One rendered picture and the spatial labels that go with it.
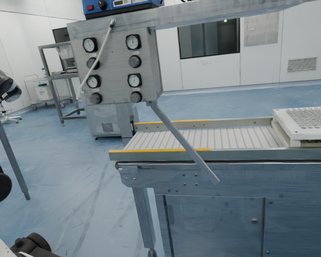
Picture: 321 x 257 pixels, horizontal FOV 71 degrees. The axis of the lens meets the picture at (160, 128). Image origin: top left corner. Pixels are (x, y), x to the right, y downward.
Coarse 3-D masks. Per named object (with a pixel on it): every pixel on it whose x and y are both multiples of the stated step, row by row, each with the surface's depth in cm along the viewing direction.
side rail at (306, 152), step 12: (120, 156) 76; (132, 156) 75; (144, 156) 74; (156, 156) 73; (168, 156) 72; (180, 156) 71; (204, 156) 69; (216, 156) 68; (228, 156) 68; (240, 156) 67; (252, 156) 66; (264, 156) 65; (276, 156) 64; (288, 156) 64; (300, 156) 63; (312, 156) 62
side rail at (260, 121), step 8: (216, 120) 92; (224, 120) 91; (232, 120) 91; (240, 120) 90; (248, 120) 89; (256, 120) 89; (264, 120) 88; (136, 128) 101; (144, 128) 100; (152, 128) 99; (160, 128) 99; (184, 128) 96
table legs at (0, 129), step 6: (0, 120) 195; (0, 126) 194; (0, 132) 195; (0, 138) 197; (6, 138) 199; (6, 144) 199; (6, 150) 201; (12, 150) 205; (12, 156) 204; (12, 162) 205; (12, 168) 208; (18, 168) 210; (18, 174) 210; (18, 180) 212; (24, 186) 216; (24, 192) 217; (30, 198) 222
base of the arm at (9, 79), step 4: (8, 76) 96; (4, 80) 93; (8, 80) 95; (12, 80) 99; (0, 84) 92; (4, 84) 94; (8, 84) 97; (12, 84) 100; (0, 88) 93; (4, 88) 96; (8, 88) 99; (0, 92) 95; (4, 92) 99; (0, 96) 99
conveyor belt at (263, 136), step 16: (224, 128) 92; (240, 128) 90; (256, 128) 88; (272, 128) 86; (128, 144) 89; (144, 144) 87; (160, 144) 85; (176, 144) 84; (192, 144) 82; (208, 144) 80; (224, 144) 79; (240, 144) 77; (256, 144) 76; (272, 144) 74; (160, 160) 75; (176, 160) 74; (192, 160) 72; (208, 160) 71; (224, 160) 70; (240, 160) 69
